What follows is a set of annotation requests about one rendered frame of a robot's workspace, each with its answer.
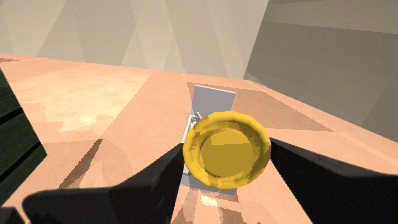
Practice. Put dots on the yellow round plate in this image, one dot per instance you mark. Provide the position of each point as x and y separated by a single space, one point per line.
226 150

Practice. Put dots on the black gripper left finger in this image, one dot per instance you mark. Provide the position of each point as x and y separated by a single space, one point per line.
147 197

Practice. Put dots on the white dish rack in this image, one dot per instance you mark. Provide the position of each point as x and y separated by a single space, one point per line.
206 101

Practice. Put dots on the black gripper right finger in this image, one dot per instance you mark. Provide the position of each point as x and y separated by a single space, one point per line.
332 191

